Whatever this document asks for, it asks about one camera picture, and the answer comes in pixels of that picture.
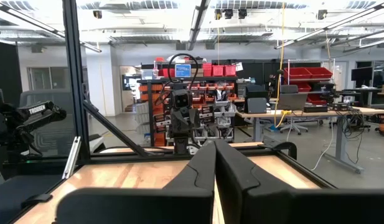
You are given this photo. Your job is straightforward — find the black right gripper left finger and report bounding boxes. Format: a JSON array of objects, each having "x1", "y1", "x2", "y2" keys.
[{"x1": 55, "y1": 140, "x2": 218, "y2": 224}]

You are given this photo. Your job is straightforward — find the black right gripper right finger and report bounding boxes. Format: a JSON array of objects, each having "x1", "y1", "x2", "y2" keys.
[{"x1": 215, "y1": 139, "x2": 384, "y2": 224}]

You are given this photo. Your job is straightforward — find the black shelving rack orange bins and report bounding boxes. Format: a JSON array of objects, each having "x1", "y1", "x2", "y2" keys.
[{"x1": 137, "y1": 60, "x2": 239, "y2": 147}]

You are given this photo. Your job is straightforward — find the blue and white sign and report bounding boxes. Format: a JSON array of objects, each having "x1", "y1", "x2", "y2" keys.
[{"x1": 174, "y1": 63, "x2": 192, "y2": 78}]

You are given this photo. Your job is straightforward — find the grey box device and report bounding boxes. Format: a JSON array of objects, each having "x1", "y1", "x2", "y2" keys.
[{"x1": 245, "y1": 97, "x2": 268, "y2": 114}]

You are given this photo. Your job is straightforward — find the grey office chair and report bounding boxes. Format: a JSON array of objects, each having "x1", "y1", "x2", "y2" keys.
[{"x1": 279, "y1": 117, "x2": 325, "y2": 136}]

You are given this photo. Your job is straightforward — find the silver aluminium bar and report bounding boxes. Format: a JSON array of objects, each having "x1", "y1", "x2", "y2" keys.
[{"x1": 61, "y1": 136, "x2": 83, "y2": 180}]

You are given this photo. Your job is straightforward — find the wooden top grey-leg desk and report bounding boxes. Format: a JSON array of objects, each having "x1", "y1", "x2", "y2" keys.
[{"x1": 235, "y1": 106, "x2": 384, "y2": 175}]

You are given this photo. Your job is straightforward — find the grey laptop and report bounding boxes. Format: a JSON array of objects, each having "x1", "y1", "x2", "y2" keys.
[{"x1": 277, "y1": 92, "x2": 308, "y2": 111}]

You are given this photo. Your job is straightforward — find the small black table clip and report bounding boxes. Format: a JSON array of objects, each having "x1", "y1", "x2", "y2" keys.
[{"x1": 22, "y1": 193, "x2": 54, "y2": 208}]

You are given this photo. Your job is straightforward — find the large red storage bin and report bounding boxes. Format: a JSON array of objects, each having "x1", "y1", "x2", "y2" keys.
[
  {"x1": 305, "y1": 67, "x2": 334, "y2": 80},
  {"x1": 283, "y1": 67, "x2": 313, "y2": 80}
]

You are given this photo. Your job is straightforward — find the black computer monitor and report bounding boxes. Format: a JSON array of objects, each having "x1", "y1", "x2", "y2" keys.
[{"x1": 350, "y1": 66, "x2": 374, "y2": 88}]

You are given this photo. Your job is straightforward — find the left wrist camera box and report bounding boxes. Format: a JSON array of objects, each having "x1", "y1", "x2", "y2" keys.
[{"x1": 171, "y1": 89, "x2": 194, "y2": 110}]

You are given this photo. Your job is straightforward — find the black arched frame bracket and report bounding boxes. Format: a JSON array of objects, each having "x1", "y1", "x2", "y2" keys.
[{"x1": 262, "y1": 141, "x2": 298, "y2": 160}]

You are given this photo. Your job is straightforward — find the yellow hanging cable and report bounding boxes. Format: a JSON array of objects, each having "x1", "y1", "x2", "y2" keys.
[{"x1": 273, "y1": 2, "x2": 293, "y2": 129}]

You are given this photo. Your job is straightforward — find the black aluminium table frame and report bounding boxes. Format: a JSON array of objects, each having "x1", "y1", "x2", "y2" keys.
[{"x1": 1, "y1": 0, "x2": 335, "y2": 224}]

